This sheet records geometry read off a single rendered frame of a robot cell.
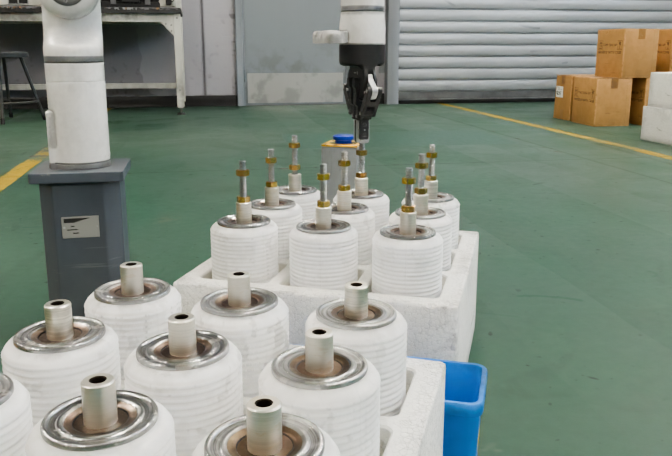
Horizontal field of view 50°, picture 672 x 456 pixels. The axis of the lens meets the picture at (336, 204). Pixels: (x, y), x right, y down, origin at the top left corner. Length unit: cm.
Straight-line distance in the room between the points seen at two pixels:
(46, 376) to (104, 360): 5
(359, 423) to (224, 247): 50
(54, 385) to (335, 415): 24
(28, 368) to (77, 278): 63
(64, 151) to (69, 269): 19
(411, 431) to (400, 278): 34
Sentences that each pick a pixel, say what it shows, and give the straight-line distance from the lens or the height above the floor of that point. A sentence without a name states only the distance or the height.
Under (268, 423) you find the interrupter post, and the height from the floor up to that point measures 27.
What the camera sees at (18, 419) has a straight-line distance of 58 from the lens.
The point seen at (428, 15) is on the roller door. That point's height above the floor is 75.
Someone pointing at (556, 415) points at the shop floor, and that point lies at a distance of 108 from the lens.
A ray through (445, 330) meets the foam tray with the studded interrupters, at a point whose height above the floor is 15.
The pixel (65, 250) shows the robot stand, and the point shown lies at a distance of 126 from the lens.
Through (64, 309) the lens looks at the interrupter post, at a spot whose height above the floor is 28.
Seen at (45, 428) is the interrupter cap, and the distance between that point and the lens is 53.
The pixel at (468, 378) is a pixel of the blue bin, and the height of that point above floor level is 10.
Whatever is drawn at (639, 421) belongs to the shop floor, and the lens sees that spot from 110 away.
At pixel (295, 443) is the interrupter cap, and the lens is 48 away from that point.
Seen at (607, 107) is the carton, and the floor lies 12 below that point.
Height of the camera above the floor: 50
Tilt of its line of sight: 12 degrees down
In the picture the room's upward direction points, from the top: straight up
